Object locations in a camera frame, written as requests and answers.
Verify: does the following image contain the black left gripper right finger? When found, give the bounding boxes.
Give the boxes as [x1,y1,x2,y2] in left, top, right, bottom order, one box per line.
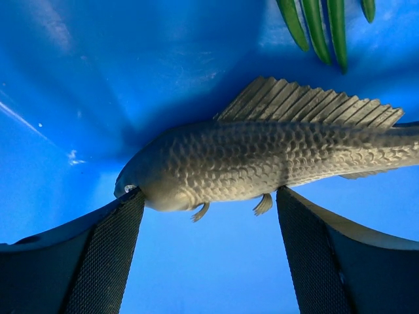
[276,187,418,313]

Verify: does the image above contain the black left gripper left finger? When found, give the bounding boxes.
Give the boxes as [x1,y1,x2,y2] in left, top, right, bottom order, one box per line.
[1,189,144,313]

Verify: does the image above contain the blue plastic bin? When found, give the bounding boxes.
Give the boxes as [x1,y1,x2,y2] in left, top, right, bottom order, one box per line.
[1,1,418,313]

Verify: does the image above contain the grey toy fish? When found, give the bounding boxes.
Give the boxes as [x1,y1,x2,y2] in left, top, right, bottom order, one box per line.
[114,77,418,220]

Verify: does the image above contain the toy green onion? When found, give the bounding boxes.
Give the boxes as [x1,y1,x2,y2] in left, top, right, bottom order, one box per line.
[274,0,377,75]

